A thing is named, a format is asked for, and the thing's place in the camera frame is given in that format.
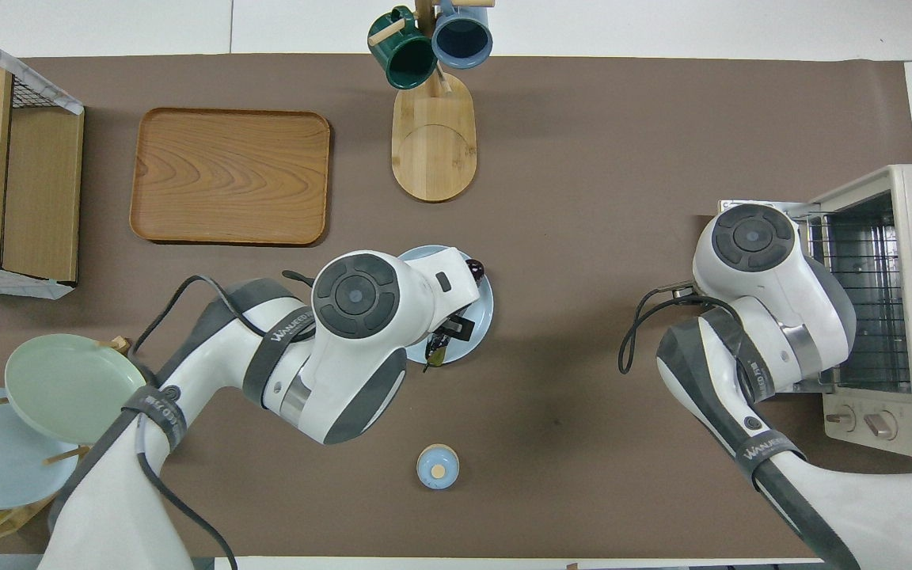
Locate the light blue ribbed plate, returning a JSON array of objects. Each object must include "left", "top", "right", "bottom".
[{"left": 397, "top": 244, "right": 496, "bottom": 366}]

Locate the dark purple eggplant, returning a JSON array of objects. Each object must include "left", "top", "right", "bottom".
[{"left": 423, "top": 259, "right": 489, "bottom": 374}]

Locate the wooden mug tree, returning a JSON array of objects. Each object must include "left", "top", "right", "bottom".
[{"left": 367, "top": 0, "right": 496, "bottom": 203}]

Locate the brown table mat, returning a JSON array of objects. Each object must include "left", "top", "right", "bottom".
[{"left": 0, "top": 53, "right": 912, "bottom": 560}]

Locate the dark green mug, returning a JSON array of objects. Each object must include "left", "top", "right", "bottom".
[{"left": 367, "top": 6, "right": 439, "bottom": 90}]

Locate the wooden serving tray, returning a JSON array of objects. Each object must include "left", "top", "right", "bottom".
[{"left": 129, "top": 107, "right": 332, "bottom": 247}]

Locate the blue mug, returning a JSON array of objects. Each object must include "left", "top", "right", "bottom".
[{"left": 431, "top": 0, "right": 494, "bottom": 70}]

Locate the wooden plate rack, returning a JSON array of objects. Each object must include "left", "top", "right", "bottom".
[{"left": 0, "top": 336, "right": 132, "bottom": 543}]

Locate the pale green plate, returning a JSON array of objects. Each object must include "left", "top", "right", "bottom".
[{"left": 4, "top": 333, "right": 148, "bottom": 445}]

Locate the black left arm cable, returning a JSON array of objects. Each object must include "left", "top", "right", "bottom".
[{"left": 130, "top": 273, "right": 239, "bottom": 570}]

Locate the metal wire oven rack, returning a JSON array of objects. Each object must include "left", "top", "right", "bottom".
[{"left": 808, "top": 210, "right": 912, "bottom": 389}]

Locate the wood and wire shelf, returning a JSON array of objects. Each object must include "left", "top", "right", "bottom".
[{"left": 0, "top": 17, "right": 86, "bottom": 300}]

